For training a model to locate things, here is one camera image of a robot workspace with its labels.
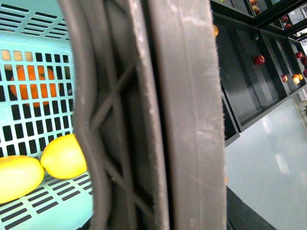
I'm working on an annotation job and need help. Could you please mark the yellow lemon small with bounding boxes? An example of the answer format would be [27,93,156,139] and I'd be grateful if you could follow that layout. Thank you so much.
[40,134,87,179]

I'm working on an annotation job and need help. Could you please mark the large teal plastic basket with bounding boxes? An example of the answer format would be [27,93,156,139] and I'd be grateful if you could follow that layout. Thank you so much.
[0,0,93,230]

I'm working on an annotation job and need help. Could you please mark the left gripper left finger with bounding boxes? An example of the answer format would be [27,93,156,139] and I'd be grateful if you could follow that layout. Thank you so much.
[59,0,168,230]

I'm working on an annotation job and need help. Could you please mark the large orange tangerine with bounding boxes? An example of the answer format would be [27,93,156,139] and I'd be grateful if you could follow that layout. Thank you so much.
[9,65,60,108]

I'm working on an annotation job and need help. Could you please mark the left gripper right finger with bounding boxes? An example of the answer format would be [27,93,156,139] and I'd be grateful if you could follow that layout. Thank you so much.
[148,0,226,230]

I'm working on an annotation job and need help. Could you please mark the yellow lemon large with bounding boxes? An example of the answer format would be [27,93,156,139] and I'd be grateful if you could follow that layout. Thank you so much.
[0,156,45,204]

